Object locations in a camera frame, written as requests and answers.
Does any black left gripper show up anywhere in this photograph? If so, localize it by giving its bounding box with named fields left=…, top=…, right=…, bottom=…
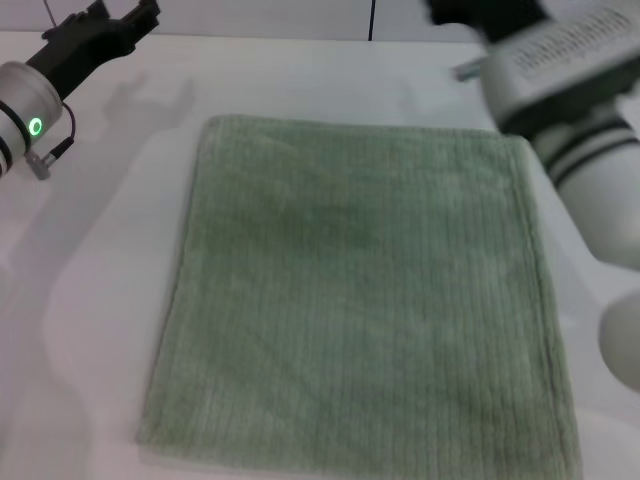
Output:
left=26, top=0, right=162, bottom=99

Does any green ribbed towel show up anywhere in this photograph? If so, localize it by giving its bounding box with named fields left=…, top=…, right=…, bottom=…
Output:
left=134, top=114, right=585, bottom=480

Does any left arm cable with connector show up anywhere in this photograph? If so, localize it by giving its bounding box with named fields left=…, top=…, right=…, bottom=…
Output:
left=24, top=101, right=78, bottom=179

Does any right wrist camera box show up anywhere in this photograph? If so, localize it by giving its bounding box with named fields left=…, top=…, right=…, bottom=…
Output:
left=423, top=0, right=640, bottom=125

